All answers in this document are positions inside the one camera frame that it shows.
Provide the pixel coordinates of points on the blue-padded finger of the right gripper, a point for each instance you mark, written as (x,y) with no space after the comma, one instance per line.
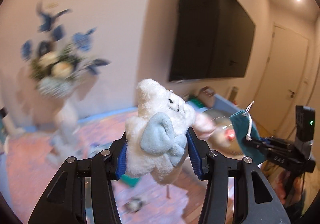
(252,144)

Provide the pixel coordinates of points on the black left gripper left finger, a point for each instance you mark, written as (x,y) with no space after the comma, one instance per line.
(63,201)

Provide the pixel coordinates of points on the teal drawstring pouch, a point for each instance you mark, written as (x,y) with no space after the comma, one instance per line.
(245,130)

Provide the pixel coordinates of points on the white plush with blue bow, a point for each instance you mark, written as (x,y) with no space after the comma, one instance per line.
(156,136)

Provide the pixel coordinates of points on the white room door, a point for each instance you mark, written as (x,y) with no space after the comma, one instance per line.
(281,79)

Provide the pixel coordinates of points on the right hand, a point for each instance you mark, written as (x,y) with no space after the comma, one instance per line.
(278,186)

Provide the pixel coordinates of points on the ribbed glass bowl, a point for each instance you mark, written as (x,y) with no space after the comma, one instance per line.
(223,139)

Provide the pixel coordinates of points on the white ribbed vase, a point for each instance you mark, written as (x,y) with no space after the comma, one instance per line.
(65,140)

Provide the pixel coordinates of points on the pink lidded cup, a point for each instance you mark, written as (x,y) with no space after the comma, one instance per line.
(203,126)

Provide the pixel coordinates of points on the cardboard tube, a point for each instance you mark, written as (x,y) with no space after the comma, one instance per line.
(233,94)

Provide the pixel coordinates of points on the small brown handbag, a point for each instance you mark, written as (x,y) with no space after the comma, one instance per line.
(206,96)

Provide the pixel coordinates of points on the green flat box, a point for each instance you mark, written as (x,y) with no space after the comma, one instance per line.
(195,102)

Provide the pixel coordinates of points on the blue artificial flower bouquet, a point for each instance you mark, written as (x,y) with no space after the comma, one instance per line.
(58,71)

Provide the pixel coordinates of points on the black wall television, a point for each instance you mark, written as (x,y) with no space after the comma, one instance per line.
(214,40)

